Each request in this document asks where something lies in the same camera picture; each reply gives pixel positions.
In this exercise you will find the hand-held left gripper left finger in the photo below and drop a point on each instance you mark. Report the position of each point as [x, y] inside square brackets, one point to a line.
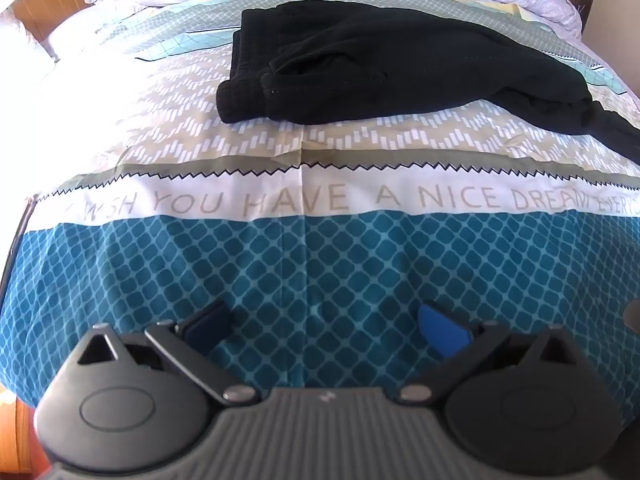
[212, 324]

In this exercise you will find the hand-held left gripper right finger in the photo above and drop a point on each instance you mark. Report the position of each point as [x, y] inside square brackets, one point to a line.
[442, 329]

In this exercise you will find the black pants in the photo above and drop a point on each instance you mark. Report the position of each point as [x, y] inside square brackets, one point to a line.
[380, 60]

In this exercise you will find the printed patterned bed cover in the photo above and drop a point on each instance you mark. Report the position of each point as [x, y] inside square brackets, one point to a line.
[320, 240]

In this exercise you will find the white pillow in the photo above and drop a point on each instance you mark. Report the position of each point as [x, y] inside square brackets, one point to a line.
[20, 45]

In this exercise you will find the wooden headboard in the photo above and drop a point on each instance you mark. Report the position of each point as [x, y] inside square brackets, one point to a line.
[55, 0]

